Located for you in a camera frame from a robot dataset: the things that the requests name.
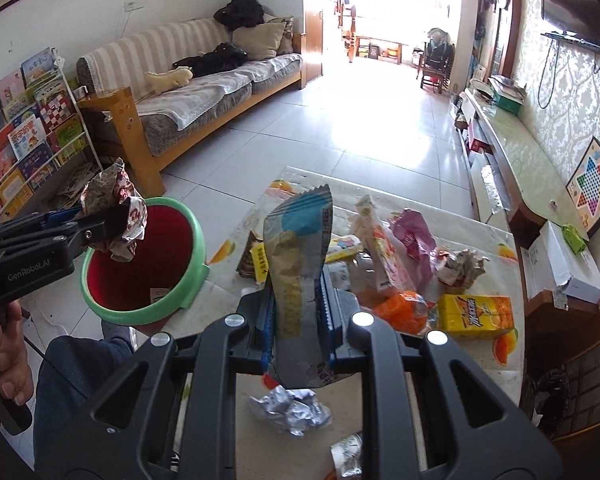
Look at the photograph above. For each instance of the patterned brown pillow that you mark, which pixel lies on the patterned brown pillow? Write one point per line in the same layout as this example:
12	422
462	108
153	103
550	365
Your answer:
287	35

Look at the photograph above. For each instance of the silver printed wrapper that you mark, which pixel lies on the silver printed wrapper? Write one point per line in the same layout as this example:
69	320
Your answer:
347	452

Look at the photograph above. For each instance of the beige pillow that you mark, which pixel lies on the beige pillow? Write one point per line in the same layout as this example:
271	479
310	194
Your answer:
257	40

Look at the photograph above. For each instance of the orange plastic wrapper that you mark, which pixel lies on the orange plastic wrapper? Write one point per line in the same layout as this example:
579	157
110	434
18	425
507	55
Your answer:
405	312

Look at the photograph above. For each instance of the red box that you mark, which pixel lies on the red box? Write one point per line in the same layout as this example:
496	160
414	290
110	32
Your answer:
478	145

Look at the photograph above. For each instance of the wooden staircase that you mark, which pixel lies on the wooden staircase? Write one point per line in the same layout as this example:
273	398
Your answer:
314	35

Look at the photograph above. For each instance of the stack of papers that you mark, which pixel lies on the stack of papers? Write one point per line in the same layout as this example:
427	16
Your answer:
507	85

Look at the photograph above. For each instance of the black television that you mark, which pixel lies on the black television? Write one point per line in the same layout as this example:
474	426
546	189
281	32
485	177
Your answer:
575	5

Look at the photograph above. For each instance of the row of children's books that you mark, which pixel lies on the row of children's books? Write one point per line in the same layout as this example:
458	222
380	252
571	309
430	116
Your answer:
25	140

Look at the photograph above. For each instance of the dark bag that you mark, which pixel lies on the dark bag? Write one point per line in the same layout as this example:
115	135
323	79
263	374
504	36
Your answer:
439	50

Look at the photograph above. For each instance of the black garment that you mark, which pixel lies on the black garment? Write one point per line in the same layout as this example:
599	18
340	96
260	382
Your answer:
210	60

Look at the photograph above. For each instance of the crumpled silver foil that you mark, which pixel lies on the crumpled silver foil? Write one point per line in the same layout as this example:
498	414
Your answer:
290	410

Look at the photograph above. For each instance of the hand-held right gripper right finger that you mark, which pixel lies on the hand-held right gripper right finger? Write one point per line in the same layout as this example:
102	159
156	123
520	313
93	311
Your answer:
330	310

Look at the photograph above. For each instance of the white book rack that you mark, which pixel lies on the white book rack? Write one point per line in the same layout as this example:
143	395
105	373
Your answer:
92	160

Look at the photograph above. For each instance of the white plastic wrapper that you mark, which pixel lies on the white plastic wrapper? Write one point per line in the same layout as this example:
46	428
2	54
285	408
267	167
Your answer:
355	270

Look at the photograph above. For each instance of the red white wrapper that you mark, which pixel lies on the red white wrapper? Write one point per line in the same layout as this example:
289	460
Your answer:
122	195

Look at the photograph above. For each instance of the long wooden cabinet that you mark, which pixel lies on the long wooden cabinet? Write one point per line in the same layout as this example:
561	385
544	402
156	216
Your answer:
525	165

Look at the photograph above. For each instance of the yellow drink carton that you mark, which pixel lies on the yellow drink carton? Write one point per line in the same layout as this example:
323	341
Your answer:
472	316

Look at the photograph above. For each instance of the white appliance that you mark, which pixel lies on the white appliance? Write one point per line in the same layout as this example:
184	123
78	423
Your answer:
480	89

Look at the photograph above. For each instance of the wooden lattice panel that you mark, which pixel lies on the wooden lattice panel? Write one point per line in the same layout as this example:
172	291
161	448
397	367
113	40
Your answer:
590	385

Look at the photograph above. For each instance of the printed paper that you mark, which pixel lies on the printed paper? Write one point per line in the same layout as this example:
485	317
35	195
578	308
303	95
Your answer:
460	267

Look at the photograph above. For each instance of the green packet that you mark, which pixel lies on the green packet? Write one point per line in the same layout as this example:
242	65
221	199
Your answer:
574	237

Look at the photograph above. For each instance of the green box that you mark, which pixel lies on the green box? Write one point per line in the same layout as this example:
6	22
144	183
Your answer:
507	102

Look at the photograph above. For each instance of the wooden frame sofa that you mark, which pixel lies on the wooden frame sofa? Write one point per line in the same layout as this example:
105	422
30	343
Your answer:
180	120

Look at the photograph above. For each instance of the white wall socket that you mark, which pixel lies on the white wall socket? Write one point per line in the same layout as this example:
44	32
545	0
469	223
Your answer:
133	6

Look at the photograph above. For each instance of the low wooden bench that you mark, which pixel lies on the low wooden bench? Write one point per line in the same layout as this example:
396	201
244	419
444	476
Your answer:
380	45

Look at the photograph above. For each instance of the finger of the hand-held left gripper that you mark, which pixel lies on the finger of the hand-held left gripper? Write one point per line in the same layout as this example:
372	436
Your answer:
62	216
105	226

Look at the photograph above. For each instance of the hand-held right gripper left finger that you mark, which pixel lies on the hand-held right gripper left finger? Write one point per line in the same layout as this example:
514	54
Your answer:
267	312

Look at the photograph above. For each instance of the white cardboard box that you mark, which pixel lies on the white cardboard box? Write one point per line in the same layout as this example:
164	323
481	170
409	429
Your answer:
550	270

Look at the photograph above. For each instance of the fruit print tablecloth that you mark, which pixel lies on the fruit print tablecloth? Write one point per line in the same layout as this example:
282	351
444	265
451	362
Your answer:
470	372

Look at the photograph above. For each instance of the pink snack box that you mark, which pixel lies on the pink snack box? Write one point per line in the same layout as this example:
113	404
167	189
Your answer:
382	250

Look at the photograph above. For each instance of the striped sofa cover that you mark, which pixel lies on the striped sofa cover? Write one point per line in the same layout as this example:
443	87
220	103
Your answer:
145	47

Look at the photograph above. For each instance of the star pattern game board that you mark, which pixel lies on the star pattern game board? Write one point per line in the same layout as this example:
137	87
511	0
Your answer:
597	190

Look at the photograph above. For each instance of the brown snack packet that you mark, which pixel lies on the brown snack packet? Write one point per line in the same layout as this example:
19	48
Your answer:
245	255

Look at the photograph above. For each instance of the cream plush toy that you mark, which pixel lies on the cream plush toy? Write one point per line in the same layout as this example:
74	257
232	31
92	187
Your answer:
170	80

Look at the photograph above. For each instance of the silver foil sheet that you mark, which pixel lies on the silver foil sheet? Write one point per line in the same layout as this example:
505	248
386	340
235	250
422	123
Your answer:
495	187

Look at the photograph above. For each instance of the pink plastic bag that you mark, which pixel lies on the pink plastic bag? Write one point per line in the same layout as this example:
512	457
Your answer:
412	235

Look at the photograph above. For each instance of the yellow white packet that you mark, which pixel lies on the yellow white packet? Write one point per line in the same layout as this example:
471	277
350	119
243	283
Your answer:
342	247

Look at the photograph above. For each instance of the person's left hand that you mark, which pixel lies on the person's left hand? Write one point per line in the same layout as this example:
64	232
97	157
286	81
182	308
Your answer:
10	365

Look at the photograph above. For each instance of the blue grey snack wrapper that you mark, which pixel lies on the blue grey snack wrapper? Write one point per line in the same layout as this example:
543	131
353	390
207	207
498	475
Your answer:
300	250

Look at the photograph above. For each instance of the person's jeans leg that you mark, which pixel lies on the person's jeans leg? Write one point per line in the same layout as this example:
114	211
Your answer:
75	390

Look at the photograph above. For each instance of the wooden chair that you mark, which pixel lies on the wooden chair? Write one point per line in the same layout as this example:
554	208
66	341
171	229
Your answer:
432	72

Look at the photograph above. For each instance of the yellow snack packet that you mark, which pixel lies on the yellow snack packet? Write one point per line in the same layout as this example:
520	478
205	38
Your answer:
260	262

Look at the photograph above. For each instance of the green-rimmed red bin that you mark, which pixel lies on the green-rimmed red bin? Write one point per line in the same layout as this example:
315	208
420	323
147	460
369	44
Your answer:
130	270

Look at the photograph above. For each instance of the black clothes pile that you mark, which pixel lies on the black clothes pile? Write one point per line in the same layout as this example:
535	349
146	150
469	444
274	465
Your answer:
240	10

